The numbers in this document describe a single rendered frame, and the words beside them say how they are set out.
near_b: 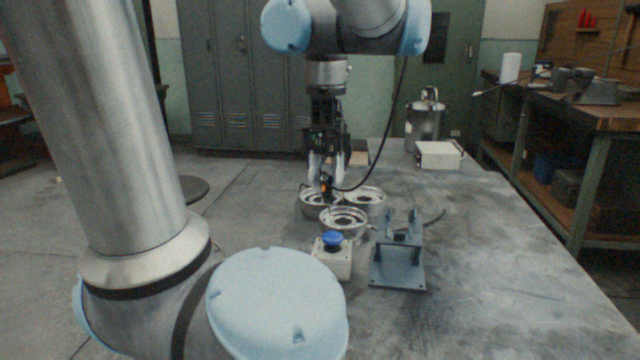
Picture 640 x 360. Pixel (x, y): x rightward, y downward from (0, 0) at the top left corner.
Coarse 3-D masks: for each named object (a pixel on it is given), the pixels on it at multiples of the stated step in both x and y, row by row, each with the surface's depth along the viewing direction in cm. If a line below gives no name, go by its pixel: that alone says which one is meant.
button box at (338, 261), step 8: (320, 240) 74; (344, 240) 74; (320, 248) 72; (328, 248) 71; (336, 248) 71; (344, 248) 72; (312, 256) 69; (320, 256) 69; (328, 256) 69; (336, 256) 69; (344, 256) 69; (328, 264) 69; (336, 264) 69; (344, 264) 69; (336, 272) 69; (344, 272) 69; (344, 280) 70
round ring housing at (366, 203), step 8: (352, 192) 100; (360, 192) 100; (368, 192) 100; (376, 192) 99; (344, 200) 95; (352, 200) 97; (360, 200) 99; (368, 200) 98; (384, 200) 94; (360, 208) 92; (368, 208) 92; (376, 208) 92; (368, 216) 93
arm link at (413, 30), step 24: (336, 0) 38; (360, 0) 38; (384, 0) 40; (408, 0) 46; (336, 24) 50; (360, 24) 43; (384, 24) 44; (408, 24) 46; (360, 48) 51; (384, 48) 49; (408, 48) 48
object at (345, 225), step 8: (336, 208) 89; (344, 208) 89; (352, 208) 89; (320, 216) 85; (328, 216) 88; (336, 216) 87; (344, 216) 87; (360, 216) 87; (320, 224) 84; (336, 224) 84; (344, 224) 88; (352, 224) 84; (360, 224) 81; (344, 232) 80; (352, 232) 81; (360, 232) 82; (352, 240) 82
